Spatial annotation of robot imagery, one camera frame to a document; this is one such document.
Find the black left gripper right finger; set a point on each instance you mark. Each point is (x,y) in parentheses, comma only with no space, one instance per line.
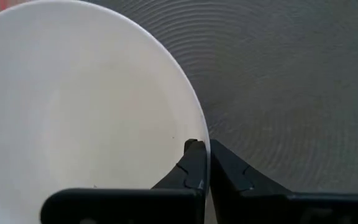
(247,199)

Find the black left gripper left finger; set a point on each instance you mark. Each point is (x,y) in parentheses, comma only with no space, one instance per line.
(179,199)

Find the white round bowl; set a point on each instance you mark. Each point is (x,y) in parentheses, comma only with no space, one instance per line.
(82,102)

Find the round grey placemat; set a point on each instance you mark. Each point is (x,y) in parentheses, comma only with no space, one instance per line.
(284,93)

